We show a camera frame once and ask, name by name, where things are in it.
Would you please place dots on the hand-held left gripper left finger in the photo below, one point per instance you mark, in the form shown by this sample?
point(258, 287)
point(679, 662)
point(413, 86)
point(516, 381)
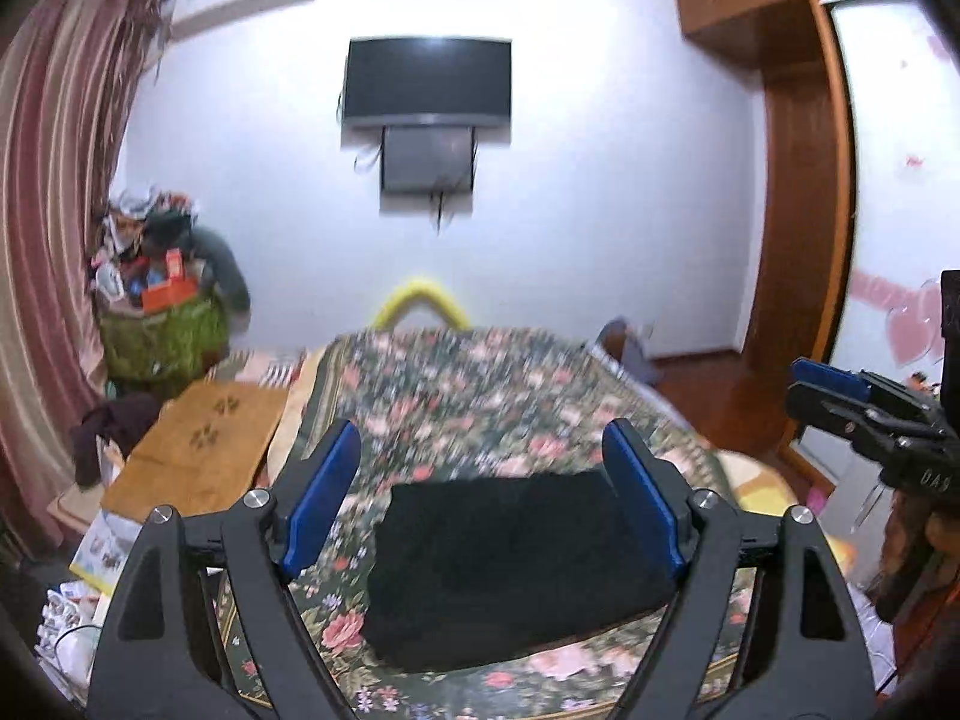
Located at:
point(330, 495)

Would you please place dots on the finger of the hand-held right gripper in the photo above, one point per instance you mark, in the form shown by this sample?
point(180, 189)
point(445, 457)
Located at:
point(829, 379)
point(825, 412)

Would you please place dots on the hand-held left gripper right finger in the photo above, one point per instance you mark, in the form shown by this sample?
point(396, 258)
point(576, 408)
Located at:
point(637, 495)

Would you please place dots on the black cloth garment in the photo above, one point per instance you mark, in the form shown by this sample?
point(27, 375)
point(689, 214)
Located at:
point(510, 562)

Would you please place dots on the person's right forearm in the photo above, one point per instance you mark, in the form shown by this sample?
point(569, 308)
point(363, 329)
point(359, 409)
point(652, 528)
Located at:
point(922, 555)

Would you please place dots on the pink slipper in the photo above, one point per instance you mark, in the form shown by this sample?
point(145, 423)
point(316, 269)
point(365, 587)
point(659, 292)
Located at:
point(817, 499)

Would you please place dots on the pink heart sticker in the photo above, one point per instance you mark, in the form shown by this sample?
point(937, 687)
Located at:
point(896, 311)

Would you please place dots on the brown cardboard box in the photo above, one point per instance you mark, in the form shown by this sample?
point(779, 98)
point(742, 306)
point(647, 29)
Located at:
point(202, 442)

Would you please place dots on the blue grey backpack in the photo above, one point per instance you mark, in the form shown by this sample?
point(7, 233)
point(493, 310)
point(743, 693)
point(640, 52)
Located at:
point(634, 356)

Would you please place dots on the wooden wardrobe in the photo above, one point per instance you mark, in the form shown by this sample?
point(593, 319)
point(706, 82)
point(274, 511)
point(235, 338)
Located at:
point(795, 240)

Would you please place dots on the dark floral blanket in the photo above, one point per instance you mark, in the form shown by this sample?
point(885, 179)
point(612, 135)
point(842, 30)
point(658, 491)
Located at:
point(465, 390)

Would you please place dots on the dark brown cloth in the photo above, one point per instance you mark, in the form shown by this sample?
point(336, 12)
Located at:
point(120, 424)

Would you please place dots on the green fabric bag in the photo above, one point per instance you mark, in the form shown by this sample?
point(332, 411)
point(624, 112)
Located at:
point(161, 345)

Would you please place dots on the illustrated magazine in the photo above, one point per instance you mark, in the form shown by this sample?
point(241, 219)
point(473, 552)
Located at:
point(101, 551)

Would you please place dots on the orange box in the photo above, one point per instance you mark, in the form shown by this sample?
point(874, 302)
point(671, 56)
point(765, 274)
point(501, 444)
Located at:
point(169, 294)

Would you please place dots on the white plastic packets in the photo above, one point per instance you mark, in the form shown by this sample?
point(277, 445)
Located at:
point(67, 626)

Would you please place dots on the pile of household clutter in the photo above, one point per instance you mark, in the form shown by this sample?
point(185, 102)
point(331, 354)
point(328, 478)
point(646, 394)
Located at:
point(124, 232)

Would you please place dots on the pink striped curtain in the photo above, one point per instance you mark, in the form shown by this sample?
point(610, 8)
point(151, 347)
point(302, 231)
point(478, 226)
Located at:
point(52, 202)

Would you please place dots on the yellow padded bed rail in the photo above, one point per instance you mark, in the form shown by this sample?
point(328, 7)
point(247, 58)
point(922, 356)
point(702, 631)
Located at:
point(420, 289)

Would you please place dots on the black wall television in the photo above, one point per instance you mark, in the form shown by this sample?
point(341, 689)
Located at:
point(427, 79)

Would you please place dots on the white wall air conditioner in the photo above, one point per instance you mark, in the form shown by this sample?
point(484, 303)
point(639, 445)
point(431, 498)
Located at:
point(240, 7)

